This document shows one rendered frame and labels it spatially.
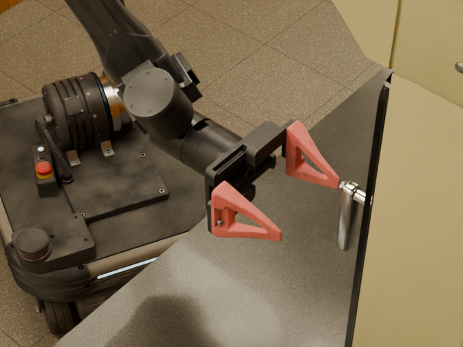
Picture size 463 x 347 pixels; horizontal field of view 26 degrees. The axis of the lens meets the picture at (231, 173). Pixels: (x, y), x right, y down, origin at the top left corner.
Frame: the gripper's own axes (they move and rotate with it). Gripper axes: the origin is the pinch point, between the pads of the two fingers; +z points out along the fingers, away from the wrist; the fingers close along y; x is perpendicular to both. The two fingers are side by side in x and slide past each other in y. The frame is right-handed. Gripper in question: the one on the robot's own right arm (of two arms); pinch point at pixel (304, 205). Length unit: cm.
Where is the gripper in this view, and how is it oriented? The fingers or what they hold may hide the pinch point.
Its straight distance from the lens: 103.3
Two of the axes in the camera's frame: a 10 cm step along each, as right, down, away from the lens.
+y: 6.6, -5.4, 5.3
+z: 7.6, 4.6, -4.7
